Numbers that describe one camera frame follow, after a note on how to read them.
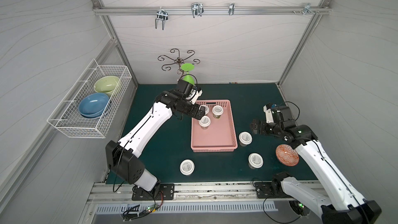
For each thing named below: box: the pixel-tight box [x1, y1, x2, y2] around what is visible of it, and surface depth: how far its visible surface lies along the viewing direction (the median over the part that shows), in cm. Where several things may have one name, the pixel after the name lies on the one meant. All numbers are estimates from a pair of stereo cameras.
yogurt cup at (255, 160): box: [247, 152, 264, 170], surface depth 78 cm
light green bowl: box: [93, 75, 120, 98], surface depth 73 cm
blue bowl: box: [78, 92, 110, 119], surface depth 65 cm
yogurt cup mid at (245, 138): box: [238, 131, 253, 147], surface depth 86 cm
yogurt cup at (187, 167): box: [179, 159, 195, 176], surface depth 76 cm
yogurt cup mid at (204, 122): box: [197, 115, 211, 130], surface depth 93 cm
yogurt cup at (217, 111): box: [211, 104, 224, 119], surface depth 98 cm
